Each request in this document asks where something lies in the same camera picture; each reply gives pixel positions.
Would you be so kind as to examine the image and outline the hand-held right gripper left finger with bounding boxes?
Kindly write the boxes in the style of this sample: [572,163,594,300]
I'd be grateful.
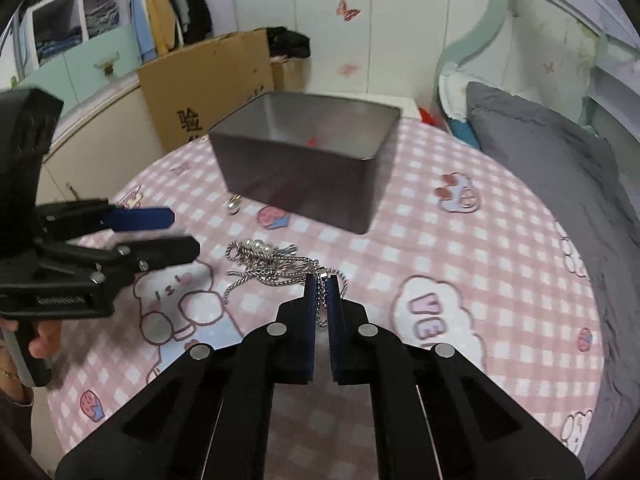
[55,272,328,480]

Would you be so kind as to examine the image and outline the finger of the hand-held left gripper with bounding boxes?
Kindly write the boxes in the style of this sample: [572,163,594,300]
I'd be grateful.
[39,235,201,286]
[36,198,176,241]

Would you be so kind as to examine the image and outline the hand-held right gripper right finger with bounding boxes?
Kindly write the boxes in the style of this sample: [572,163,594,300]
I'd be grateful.
[327,272,586,480]

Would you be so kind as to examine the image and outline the silver chain necklace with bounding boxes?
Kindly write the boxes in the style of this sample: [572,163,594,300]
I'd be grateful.
[223,239,348,328]

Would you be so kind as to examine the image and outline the grey metal box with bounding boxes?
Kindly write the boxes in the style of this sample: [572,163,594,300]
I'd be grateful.
[207,91,402,235]

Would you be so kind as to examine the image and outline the person's left forearm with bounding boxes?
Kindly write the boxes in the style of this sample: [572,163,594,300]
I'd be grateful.
[0,340,35,461]

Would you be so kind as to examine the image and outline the person's left hand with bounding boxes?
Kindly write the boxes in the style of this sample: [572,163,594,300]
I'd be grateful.
[27,320,64,360]

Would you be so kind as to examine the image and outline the pink checked tablecloth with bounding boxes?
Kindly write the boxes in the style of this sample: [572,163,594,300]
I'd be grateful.
[47,115,606,480]

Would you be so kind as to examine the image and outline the teal drawer cabinet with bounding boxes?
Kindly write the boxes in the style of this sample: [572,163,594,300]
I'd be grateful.
[15,27,143,106]

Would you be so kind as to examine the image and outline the folded blue jeans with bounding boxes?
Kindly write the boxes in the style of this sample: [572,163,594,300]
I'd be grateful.
[35,27,83,63]

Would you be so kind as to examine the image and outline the large cardboard box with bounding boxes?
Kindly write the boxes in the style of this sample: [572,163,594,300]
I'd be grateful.
[137,27,275,153]

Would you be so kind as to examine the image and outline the folded grey clothes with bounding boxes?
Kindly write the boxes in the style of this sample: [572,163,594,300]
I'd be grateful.
[84,0,121,38]

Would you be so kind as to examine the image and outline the purple and white cubby shelf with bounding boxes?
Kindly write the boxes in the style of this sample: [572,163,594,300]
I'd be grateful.
[15,0,126,68]

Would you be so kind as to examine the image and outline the light blue hanging shirt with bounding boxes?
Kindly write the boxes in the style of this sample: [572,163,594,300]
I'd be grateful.
[124,0,156,61]

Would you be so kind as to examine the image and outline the yellow hanging shirt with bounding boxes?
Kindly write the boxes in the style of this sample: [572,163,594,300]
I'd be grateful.
[140,0,183,56]

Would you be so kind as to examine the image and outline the small cardboard box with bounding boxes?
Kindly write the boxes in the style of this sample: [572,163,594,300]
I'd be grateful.
[270,57,306,93]

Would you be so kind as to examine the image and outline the white low platform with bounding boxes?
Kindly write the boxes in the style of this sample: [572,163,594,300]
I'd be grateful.
[370,94,426,120]

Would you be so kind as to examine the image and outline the black hanging jacket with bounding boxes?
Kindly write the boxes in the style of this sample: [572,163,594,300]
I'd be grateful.
[172,0,213,46]

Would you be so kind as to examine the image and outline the blue bed sheet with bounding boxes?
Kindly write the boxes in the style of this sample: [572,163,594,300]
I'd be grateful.
[450,120,483,150]

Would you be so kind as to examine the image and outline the black bag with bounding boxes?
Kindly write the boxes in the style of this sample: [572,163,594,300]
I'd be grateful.
[265,26,312,61]

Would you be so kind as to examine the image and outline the white pillow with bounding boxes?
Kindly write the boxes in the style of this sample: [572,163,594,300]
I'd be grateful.
[439,65,473,123]

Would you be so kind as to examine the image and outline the grey blanket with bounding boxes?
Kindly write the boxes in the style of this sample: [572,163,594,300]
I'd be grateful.
[465,81,640,476]

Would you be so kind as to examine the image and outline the pale wardrobe with butterflies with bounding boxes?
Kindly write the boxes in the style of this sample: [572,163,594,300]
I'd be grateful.
[200,0,501,108]

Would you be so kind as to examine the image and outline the teal bunk bed frame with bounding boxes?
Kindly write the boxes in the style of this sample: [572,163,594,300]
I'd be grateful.
[432,0,640,141]

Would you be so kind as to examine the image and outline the purple wall shelf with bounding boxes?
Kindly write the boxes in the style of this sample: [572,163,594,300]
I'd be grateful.
[585,30,640,141]

